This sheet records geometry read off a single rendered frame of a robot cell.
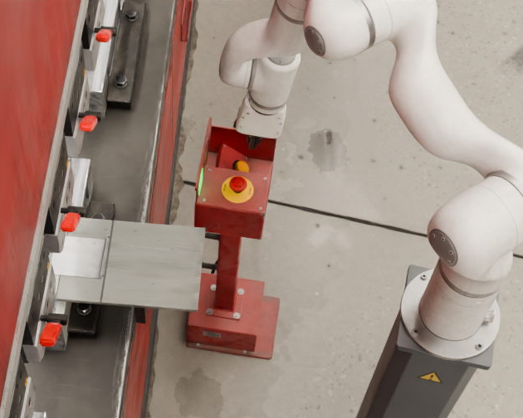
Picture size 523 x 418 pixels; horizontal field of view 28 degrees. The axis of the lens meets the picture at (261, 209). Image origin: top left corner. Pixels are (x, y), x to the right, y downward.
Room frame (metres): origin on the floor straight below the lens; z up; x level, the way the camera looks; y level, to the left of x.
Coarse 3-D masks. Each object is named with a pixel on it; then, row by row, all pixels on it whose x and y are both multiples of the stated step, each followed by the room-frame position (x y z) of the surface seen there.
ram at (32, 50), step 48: (0, 0) 0.82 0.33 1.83; (48, 0) 1.02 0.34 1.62; (0, 48) 0.78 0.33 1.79; (48, 48) 0.98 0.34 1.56; (0, 96) 0.75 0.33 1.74; (48, 96) 0.94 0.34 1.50; (0, 144) 0.71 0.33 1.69; (48, 144) 0.90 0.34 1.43; (0, 192) 0.67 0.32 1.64; (48, 192) 0.86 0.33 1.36; (0, 240) 0.63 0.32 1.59; (0, 288) 0.59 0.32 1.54; (0, 336) 0.55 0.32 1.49; (0, 384) 0.51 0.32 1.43
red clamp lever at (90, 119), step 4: (80, 112) 1.09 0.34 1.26; (88, 112) 1.09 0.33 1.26; (92, 112) 1.09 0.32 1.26; (96, 112) 1.09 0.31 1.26; (100, 112) 1.09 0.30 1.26; (80, 116) 1.08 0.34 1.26; (84, 116) 1.08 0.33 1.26; (88, 116) 1.06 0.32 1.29; (92, 116) 1.07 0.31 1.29; (96, 116) 1.09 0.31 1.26; (100, 116) 1.09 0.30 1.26; (84, 120) 1.04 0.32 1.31; (88, 120) 1.04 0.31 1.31; (92, 120) 1.05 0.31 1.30; (96, 120) 1.07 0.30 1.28; (100, 120) 1.08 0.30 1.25; (80, 124) 1.03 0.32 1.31; (84, 124) 1.03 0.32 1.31; (88, 124) 1.03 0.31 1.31; (92, 124) 1.03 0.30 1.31; (80, 128) 1.02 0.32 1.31; (84, 128) 1.02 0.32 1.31; (88, 128) 1.02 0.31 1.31; (92, 128) 1.03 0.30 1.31
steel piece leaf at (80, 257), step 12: (72, 240) 0.98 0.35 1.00; (84, 240) 0.98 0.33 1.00; (96, 240) 0.98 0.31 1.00; (72, 252) 0.95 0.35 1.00; (84, 252) 0.95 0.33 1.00; (96, 252) 0.96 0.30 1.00; (60, 264) 0.92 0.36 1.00; (72, 264) 0.93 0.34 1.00; (84, 264) 0.93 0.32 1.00; (96, 264) 0.93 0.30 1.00; (84, 276) 0.90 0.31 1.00; (96, 276) 0.91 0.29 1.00
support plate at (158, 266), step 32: (96, 224) 1.02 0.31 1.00; (128, 224) 1.03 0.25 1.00; (160, 224) 1.04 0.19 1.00; (128, 256) 0.96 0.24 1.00; (160, 256) 0.97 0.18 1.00; (192, 256) 0.98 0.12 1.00; (64, 288) 0.87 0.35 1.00; (96, 288) 0.88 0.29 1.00; (128, 288) 0.89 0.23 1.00; (160, 288) 0.90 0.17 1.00; (192, 288) 0.91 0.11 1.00
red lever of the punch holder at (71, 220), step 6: (66, 210) 0.89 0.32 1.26; (72, 210) 0.89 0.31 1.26; (78, 210) 0.89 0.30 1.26; (84, 210) 0.89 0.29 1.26; (66, 216) 0.85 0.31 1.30; (72, 216) 0.86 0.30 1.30; (78, 216) 0.86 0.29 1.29; (84, 216) 0.89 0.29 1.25; (66, 222) 0.83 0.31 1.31; (72, 222) 0.83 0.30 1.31; (78, 222) 0.85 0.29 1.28; (66, 228) 0.82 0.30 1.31; (72, 228) 0.83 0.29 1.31
